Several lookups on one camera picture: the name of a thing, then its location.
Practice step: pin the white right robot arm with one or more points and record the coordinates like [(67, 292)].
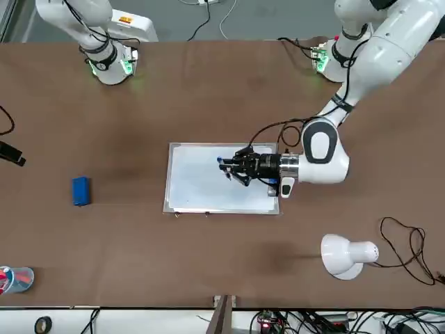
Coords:
[(104, 66)]

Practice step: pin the black tape roll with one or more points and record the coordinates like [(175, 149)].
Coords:
[(37, 325)]

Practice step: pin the small red-lit circuit board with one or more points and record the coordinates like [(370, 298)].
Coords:
[(266, 323)]

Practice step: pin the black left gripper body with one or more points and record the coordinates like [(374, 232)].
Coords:
[(267, 167)]

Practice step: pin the blue whiteboard eraser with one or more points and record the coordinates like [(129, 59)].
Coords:
[(80, 191)]

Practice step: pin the white floor power strip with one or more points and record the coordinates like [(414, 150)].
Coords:
[(208, 1)]

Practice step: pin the aluminium frame rail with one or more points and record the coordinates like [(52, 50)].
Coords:
[(222, 316)]

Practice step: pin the silver framed whiteboard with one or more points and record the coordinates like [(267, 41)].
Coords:
[(194, 188)]

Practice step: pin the clear plastic pen cup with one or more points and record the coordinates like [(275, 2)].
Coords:
[(21, 288)]

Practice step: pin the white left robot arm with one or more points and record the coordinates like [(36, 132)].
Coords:
[(382, 45)]

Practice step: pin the pink marker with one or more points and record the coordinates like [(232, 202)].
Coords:
[(23, 278)]

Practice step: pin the white cart orange label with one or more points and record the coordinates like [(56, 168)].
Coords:
[(139, 28)]

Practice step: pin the white desk lamp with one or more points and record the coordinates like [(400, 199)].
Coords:
[(337, 254)]

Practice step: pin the white and blue whiteboard marker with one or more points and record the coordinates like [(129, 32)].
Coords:
[(219, 159)]

